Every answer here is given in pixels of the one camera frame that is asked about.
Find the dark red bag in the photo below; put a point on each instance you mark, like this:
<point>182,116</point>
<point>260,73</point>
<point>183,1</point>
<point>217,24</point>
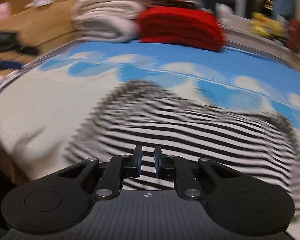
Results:
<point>293,40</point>

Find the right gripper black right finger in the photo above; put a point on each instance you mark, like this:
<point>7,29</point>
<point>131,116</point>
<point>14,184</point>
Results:
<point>177,169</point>

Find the yellow plush toy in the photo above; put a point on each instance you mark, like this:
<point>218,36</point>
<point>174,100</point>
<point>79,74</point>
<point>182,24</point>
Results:
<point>263,26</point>

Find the blue white patterned bedsheet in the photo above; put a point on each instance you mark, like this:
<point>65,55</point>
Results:
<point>249,107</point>

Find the black white striped shirt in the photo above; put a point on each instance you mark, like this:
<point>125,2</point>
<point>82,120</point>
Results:
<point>139,112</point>

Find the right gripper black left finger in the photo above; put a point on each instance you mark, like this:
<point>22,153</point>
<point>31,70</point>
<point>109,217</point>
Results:
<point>117,170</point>

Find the wooden headboard shelf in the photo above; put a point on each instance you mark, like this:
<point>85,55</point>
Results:
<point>47,27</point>

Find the red knitted sweater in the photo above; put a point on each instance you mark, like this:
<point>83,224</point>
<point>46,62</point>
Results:
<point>187,27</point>

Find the folded white grey clothes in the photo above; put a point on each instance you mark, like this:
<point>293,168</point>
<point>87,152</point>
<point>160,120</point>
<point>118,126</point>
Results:
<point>107,20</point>

